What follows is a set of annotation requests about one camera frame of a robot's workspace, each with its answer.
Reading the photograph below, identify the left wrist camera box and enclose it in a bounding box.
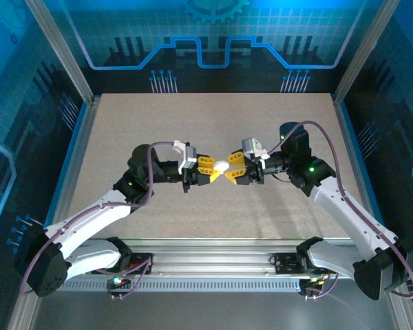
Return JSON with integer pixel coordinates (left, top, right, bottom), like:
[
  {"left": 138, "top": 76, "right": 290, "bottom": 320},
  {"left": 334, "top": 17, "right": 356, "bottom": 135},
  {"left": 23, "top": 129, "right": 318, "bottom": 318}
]
[{"left": 171, "top": 140, "right": 198, "bottom": 175}]

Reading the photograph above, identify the aluminium frame post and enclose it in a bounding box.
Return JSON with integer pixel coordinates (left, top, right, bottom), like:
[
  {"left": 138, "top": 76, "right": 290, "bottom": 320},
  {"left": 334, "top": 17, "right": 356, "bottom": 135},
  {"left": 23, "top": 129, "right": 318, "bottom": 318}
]
[
  {"left": 332, "top": 0, "right": 402, "bottom": 104},
  {"left": 24, "top": 0, "right": 94, "bottom": 104}
]

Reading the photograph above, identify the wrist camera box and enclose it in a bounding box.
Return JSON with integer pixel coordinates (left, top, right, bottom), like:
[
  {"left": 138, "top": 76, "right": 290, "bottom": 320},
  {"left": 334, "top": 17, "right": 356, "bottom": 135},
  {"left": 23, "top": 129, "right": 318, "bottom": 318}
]
[
  {"left": 171, "top": 140, "right": 198, "bottom": 175},
  {"left": 240, "top": 137, "right": 271, "bottom": 163}
]

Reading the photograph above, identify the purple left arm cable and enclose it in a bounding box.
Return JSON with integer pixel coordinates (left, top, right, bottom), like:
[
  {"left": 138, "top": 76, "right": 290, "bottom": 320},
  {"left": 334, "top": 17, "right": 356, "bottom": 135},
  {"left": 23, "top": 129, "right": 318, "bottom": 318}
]
[{"left": 20, "top": 140, "right": 180, "bottom": 300}]

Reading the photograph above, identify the aluminium table side rail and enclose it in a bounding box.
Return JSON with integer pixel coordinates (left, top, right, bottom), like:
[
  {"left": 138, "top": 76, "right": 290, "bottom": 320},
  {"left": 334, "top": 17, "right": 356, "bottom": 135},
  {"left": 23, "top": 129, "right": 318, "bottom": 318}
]
[
  {"left": 332, "top": 94, "right": 383, "bottom": 250},
  {"left": 43, "top": 96, "right": 103, "bottom": 250}
]

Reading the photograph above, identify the slotted grey cable duct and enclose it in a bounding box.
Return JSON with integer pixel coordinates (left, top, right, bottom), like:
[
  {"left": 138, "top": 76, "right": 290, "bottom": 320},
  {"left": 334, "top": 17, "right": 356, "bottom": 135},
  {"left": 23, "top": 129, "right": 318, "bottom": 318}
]
[{"left": 56, "top": 279, "right": 302, "bottom": 294}]

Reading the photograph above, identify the cable connector hub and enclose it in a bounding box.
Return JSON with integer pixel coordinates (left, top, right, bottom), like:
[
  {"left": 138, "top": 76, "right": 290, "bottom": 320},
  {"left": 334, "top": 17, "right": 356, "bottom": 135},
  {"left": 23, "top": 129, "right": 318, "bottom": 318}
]
[
  {"left": 298, "top": 276, "right": 328, "bottom": 300},
  {"left": 107, "top": 274, "right": 131, "bottom": 293}
]

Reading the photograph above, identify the aluminium mounting rail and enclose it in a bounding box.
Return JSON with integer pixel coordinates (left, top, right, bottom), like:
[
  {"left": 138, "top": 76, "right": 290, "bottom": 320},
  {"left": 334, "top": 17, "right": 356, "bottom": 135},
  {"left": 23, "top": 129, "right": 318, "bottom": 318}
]
[{"left": 30, "top": 239, "right": 400, "bottom": 281}]

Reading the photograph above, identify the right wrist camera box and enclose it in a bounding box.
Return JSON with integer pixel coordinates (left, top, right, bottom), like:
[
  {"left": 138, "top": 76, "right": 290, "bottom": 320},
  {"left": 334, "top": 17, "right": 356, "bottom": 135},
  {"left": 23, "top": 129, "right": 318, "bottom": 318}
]
[{"left": 240, "top": 137, "right": 271, "bottom": 163}]

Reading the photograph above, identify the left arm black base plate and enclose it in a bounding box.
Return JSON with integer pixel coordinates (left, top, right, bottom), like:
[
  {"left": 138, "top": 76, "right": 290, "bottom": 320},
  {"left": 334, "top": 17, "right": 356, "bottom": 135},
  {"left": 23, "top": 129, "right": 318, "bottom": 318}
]
[{"left": 125, "top": 252, "right": 155, "bottom": 276}]

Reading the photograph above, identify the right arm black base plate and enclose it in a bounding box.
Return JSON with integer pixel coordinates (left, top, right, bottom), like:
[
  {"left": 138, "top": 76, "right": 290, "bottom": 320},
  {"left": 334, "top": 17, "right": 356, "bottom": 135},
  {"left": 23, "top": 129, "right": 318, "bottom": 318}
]
[{"left": 270, "top": 252, "right": 309, "bottom": 276}]

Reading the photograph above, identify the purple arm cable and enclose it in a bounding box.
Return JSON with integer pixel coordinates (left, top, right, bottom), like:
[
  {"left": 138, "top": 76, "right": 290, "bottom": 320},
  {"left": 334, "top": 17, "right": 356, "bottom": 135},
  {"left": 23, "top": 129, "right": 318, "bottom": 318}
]
[
  {"left": 267, "top": 120, "right": 413, "bottom": 300},
  {"left": 20, "top": 140, "right": 180, "bottom": 300}
]

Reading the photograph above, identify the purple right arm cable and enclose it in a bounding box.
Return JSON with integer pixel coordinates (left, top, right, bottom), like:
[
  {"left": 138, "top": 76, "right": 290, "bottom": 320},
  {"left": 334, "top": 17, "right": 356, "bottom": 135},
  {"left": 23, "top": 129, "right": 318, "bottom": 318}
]
[{"left": 267, "top": 120, "right": 413, "bottom": 300}]

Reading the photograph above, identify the grey metal panel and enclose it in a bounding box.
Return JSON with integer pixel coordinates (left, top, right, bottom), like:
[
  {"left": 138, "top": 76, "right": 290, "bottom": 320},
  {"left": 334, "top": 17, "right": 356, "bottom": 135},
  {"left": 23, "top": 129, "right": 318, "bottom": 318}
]
[{"left": 6, "top": 267, "right": 413, "bottom": 330}]

